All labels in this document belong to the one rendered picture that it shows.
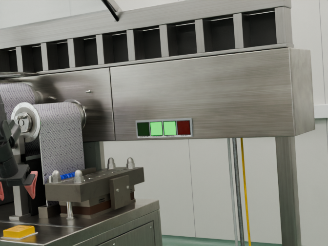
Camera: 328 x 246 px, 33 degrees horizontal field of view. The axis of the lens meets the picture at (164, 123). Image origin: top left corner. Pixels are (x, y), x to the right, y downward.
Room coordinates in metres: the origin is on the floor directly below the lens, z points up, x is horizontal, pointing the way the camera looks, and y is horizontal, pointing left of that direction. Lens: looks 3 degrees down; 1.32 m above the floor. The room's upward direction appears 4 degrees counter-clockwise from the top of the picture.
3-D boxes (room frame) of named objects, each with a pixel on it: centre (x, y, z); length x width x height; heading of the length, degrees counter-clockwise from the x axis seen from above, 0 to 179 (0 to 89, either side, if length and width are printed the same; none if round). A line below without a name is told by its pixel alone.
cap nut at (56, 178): (1.94, 0.40, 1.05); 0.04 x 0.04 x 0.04
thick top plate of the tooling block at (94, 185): (2.06, 0.27, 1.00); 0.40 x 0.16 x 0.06; 149
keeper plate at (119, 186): (2.03, 0.18, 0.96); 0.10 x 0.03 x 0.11; 149
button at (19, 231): (1.73, 0.49, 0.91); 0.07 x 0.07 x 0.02; 59
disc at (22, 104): (2.01, 0.51, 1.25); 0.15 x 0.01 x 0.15; 59
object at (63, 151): (2.09, 0.39, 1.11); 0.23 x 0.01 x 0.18; 149
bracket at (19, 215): (2.00, 0.56, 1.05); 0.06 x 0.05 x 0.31; 149
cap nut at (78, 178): (1.90, 0.31, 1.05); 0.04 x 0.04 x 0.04
